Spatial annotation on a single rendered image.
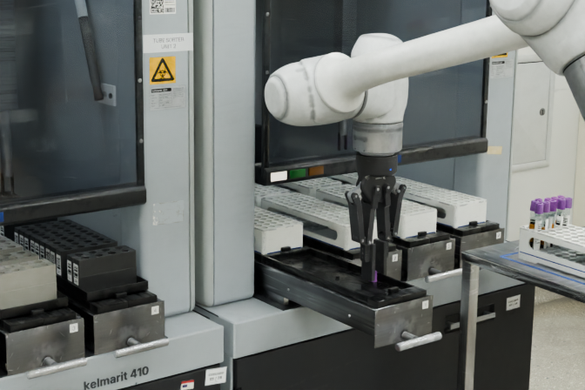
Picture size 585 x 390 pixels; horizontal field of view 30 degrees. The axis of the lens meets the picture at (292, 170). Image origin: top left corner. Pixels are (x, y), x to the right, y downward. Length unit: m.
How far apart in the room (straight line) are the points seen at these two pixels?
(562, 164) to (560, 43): 3.13
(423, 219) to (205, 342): 0.58
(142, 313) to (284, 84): 0.46
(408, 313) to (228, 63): 0.55
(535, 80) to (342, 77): 2.58
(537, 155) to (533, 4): 3.03
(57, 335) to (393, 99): 0.69
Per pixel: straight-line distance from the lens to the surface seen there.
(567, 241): 2.08
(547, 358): 3.97
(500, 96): 2.49
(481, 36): 1.71
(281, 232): 2.15
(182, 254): 2.01
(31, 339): 1.81
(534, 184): 4.40
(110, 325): 1.87
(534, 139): 4.34
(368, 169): 1.95
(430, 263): 2.30
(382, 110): 1.91
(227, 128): 2.02
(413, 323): 1.94
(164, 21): 1.92
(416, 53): 1.72
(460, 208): 2.38
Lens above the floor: 1.42
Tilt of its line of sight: 12 degrees down
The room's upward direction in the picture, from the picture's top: 1 degrees clockwise
